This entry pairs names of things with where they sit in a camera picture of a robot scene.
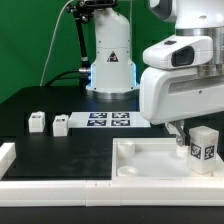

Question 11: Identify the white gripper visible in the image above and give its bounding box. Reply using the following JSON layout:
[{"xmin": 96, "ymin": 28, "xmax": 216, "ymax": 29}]
[{"xmin": 139, "ymin": 67, "xmax": 224, "ymax": 146}]

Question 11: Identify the white square table top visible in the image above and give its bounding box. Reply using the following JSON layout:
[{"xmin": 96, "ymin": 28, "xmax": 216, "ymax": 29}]
[{"xmin": 111, "ymin": 137, "xmax": 224, "ymax": 183}]

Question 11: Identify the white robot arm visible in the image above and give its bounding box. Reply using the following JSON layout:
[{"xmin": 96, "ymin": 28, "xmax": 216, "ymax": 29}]
[{"xmin": 87, "ymin": 0, "xmax": 224, "ymax": 129}]

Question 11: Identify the white marker tag sheet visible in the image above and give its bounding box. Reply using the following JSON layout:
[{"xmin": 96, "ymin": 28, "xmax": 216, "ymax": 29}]
[{"xmin": 68, "ymin": 111, "xmax": 150, "ymax": 128}]

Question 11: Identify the white U-shaped fence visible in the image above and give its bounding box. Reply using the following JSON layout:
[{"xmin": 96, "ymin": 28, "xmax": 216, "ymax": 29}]
[{"xmin": 0, "ymin": 143, "xmax": 224, "ymax": 207}]

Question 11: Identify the black cable bundle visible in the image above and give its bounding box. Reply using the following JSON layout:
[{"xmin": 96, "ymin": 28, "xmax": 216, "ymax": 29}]
[{"xmin": 44, "ymin": 69, "xmax": 89, "ymax": 88}]

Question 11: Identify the grey cable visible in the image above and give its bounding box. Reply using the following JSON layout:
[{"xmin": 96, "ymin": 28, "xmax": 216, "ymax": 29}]
[{"xmin": 39, "ymin": 0, "xmax": 75, "ymax": 87}]

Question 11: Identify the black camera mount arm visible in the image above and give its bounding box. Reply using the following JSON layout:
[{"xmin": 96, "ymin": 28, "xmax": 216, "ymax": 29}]
[{"xmin": 66, "ymin": 0, "xmax": 96, "ymax": 68}]

